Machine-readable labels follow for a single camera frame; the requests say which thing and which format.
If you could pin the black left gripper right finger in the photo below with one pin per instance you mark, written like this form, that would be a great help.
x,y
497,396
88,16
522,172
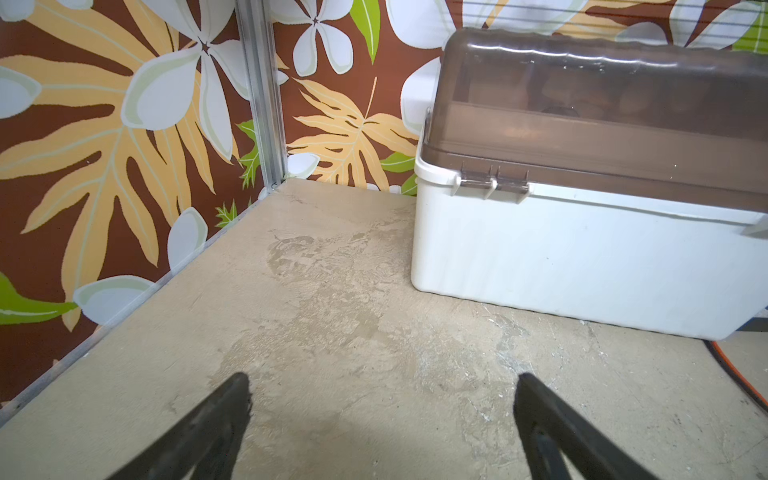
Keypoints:
x,y
551,432

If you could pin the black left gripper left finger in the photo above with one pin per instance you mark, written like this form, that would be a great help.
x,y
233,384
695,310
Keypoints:
x,y
204,444

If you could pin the white box brown lid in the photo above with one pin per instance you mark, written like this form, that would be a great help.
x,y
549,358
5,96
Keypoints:
x,y
617,183

